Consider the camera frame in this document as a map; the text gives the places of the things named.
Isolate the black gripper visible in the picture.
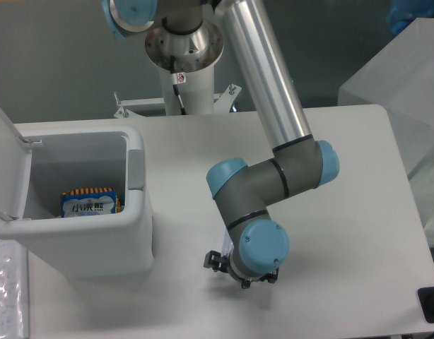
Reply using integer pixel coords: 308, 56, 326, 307
203, 250, 279, 290

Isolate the blue snack bag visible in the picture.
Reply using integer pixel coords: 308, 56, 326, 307
60, 187, 118, 218

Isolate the clear plastic bottle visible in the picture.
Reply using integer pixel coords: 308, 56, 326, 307
221, 230, 233, 257

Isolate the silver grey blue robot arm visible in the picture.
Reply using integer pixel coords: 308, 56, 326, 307
102, 1, 339, 289

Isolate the white trash can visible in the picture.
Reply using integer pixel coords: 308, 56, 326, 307
0, 108, 153, 278

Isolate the black device at table edge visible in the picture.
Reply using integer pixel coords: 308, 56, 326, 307
418, 287, 434, 323

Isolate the clipboard with paper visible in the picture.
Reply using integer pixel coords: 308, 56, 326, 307
0, 240, 30, 338

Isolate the blue water jug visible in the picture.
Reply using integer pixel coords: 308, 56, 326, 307
386, 0, 434, 36

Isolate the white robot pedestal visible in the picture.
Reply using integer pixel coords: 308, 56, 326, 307
114, 64, 242, 119

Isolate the black cable on pedestal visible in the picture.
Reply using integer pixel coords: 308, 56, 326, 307
169, 56, 188, 116

